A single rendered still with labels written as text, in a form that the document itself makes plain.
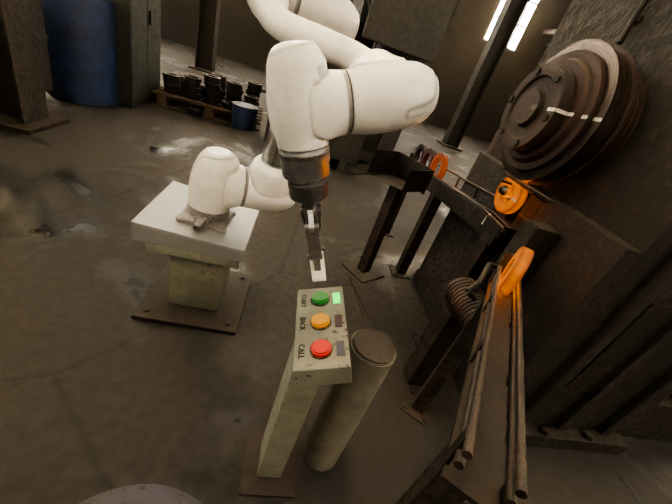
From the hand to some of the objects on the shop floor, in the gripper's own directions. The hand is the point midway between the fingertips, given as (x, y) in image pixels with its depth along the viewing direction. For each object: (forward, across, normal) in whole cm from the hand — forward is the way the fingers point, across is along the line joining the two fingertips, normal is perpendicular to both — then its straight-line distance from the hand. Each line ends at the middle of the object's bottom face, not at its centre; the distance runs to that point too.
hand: (317, 266), depth 72 cm
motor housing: (+86, +28, -35) cm, 98 cm away
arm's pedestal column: (+52, +60, +58) cm, 98 cm away
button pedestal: (+66, -7, +21) cm, 70 cm away
